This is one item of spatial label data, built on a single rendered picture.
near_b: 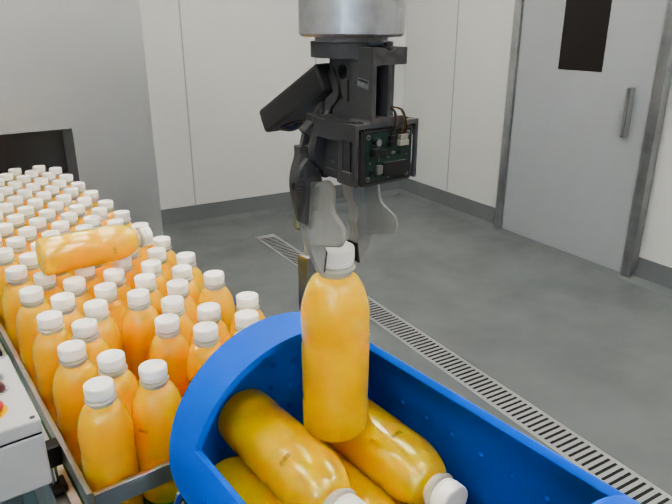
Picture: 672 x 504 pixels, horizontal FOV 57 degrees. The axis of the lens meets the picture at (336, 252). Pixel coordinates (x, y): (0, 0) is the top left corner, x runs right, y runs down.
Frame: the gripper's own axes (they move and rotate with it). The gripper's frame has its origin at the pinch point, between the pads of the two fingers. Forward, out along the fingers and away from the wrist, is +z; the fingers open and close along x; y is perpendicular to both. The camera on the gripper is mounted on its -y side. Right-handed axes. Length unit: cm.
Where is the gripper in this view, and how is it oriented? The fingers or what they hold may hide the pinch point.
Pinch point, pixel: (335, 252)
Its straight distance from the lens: 61.3
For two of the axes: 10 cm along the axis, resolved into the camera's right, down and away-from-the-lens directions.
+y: 6.0, 2.8, -7.4
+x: 8.0, -2.1, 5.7
